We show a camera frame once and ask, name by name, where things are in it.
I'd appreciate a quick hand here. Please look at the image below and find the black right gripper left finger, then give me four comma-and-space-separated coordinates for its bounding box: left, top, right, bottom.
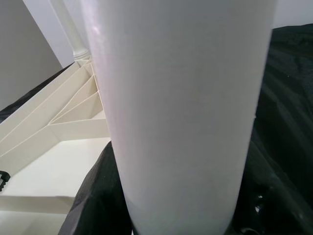
59, 140, 135, 235

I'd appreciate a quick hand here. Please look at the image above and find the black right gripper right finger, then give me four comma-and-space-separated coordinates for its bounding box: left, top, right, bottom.
226, 137, 313, 235

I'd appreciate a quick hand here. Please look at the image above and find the white plastic children table top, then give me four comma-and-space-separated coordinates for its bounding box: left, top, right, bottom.
0, 60, 128, 235

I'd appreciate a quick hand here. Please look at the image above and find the white plastic table leg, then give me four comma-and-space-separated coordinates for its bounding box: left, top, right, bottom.
48, 0, 91, 62
82, 0, 277, 235

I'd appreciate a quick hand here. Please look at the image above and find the black cloth table cover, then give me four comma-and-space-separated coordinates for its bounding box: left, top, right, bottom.
0, 23, 313, 222

